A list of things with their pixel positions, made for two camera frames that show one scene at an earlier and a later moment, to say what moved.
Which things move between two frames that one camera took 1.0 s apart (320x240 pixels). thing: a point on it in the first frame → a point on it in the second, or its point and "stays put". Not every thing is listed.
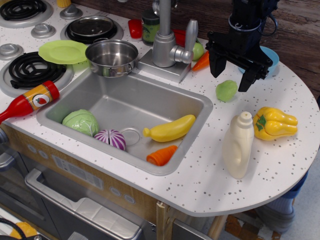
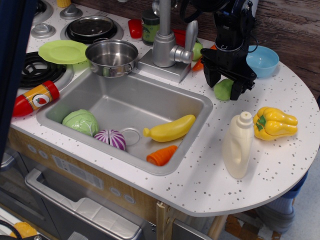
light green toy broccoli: (226, 90) stays put
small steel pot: (111, 58) stays put
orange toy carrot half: (161, 157) stays put
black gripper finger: (250, 76) → (239, 87)
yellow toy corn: (63, 3) stays put
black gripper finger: (217, 64) → (212, 76)
